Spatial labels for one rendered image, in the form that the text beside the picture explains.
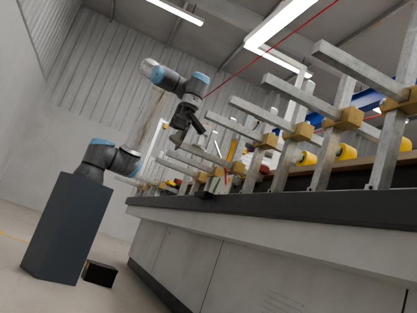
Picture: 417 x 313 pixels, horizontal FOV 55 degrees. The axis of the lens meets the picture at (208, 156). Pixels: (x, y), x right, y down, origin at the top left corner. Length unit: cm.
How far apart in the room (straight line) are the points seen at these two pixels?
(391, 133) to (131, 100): 934
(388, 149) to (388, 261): 27
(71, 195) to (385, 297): 173
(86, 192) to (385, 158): 179
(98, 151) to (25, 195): 744
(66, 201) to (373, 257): 181
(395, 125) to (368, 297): 49
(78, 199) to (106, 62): 817
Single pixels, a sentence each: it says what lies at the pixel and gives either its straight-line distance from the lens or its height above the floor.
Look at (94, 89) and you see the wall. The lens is 1019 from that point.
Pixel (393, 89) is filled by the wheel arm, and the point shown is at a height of 94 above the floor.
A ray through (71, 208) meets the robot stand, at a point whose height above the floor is 41.
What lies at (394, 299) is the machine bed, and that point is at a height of 49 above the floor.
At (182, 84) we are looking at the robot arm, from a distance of 195.
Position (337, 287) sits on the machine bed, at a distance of 138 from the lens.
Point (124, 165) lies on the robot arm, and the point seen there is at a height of 76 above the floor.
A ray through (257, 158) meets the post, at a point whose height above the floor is 87.
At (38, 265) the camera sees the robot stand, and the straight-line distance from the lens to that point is 246.
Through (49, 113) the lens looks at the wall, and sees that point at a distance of 1008.
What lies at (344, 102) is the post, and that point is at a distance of 132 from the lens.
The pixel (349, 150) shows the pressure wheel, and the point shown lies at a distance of 155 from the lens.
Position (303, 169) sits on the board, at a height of 88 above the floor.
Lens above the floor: 45
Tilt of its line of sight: 12 degrees up
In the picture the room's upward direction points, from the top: 19 degrees clockwise
